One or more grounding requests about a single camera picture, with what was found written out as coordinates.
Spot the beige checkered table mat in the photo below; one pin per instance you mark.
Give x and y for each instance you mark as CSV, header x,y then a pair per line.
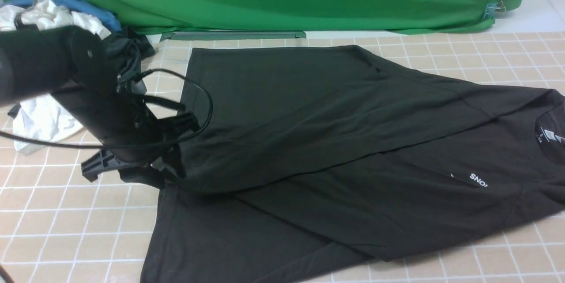
x,y
58,228

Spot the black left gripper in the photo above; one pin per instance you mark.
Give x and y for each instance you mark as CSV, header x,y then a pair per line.
x,y
143,149

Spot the white crumpled garment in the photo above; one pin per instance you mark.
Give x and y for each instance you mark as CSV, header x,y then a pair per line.
x,y
42,117

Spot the dark crumpled garment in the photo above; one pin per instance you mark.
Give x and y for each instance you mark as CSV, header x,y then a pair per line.
x,y
125,51

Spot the teal binder clip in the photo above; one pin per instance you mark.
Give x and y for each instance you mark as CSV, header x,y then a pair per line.
x,y
494,9

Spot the gray metal base bar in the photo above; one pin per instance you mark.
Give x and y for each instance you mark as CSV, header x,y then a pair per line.
x,y
231,35

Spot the blue crumpled garment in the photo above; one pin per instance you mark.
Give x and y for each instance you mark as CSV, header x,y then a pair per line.
x,y
84,9

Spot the dark gray long-sleeve shirt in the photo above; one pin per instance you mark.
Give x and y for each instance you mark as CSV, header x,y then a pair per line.
x,y
318,159

